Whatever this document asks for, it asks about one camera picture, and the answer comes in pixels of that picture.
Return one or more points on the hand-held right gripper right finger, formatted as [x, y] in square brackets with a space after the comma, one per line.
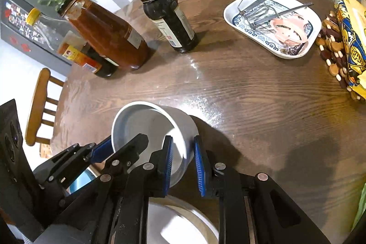
[200, 169]

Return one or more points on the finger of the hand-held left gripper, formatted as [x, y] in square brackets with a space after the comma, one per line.
[101, 150]
[134, 146]

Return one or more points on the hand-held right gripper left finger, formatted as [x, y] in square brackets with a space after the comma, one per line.
[168, 166]

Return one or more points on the small white bowl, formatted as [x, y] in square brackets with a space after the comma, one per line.
[143, 121]

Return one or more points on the large white speckled plate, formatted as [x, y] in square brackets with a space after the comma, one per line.
[183, 221]

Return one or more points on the blue plate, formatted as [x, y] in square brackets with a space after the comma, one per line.
[81, 179]

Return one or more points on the wooden chair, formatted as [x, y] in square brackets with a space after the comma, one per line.
[37, 101]

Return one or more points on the yellow-capped clear oil bottle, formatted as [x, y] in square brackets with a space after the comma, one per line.
[71, 52]

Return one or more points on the red sauce glass jar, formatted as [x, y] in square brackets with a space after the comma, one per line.
[108, 32]

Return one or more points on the grey refrigerator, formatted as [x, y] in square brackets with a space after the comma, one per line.
[28, 49]

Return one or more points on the dark soy sauce bottle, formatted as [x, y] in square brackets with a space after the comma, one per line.
[163, 12]

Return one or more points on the group of fridge magnets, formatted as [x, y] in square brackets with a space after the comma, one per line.
[23, 24]

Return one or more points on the pink plastic egg separator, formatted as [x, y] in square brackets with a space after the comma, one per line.
[286, 32]

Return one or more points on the green plastic bag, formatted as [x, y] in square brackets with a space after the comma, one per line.
[361, 204]

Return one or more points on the white rectangular tray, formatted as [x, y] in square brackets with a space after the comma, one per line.
[310, 29]

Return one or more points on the wooden bead trivet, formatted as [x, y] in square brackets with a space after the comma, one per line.
[331, 46]

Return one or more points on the yellow snack bag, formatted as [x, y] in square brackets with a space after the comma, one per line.
[354, 38]

